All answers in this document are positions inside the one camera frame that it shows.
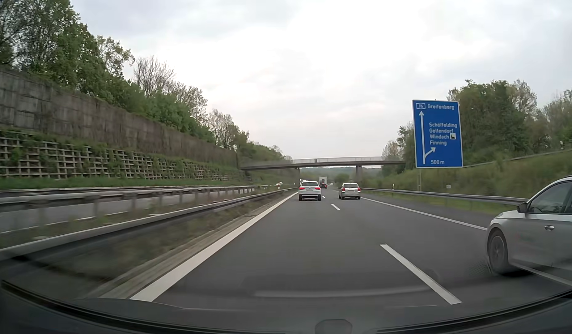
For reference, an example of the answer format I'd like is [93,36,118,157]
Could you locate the silver grey car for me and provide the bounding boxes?
[485,174,572,279]

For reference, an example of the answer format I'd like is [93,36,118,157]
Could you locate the double steel guard rail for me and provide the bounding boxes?
[0,185,296,264]

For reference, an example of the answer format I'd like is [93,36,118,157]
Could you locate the blue motorway direction sign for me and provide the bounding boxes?
[412,99,464,192]

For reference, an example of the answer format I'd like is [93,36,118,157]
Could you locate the white car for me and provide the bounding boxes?
[298,180,322,201]

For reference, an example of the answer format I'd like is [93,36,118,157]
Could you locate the row of trees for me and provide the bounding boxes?
[0,0,293,163]

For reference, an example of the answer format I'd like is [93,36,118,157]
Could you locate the concrete overpass bridge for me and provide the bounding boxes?
[239,156,405,184]

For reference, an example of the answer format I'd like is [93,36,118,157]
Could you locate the road markings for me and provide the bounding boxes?
[130,189,572,305]

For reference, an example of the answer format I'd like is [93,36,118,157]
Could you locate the trees and bushes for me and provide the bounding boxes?
[381,79,572,176]

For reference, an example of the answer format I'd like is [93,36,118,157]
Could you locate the planted concrete crib wall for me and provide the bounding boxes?
[0,129,248,182]

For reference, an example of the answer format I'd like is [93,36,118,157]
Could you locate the car's own bonnet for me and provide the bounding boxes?
[1,278,572,334]

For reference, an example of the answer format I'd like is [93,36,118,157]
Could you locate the grass verge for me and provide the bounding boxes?
[365,190,514,216]

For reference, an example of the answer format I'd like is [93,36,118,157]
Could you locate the overgrown grass bank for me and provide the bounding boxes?
[362,149,572,199]

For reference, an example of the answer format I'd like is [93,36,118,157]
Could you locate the grey concrete retaining wall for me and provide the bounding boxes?
[0,65,240,168]

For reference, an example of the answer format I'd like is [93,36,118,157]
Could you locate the grey asphalt road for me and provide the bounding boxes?
[98,186,572,310]

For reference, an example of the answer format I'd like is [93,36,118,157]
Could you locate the grass median strip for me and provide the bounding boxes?
[3,190,296,300]

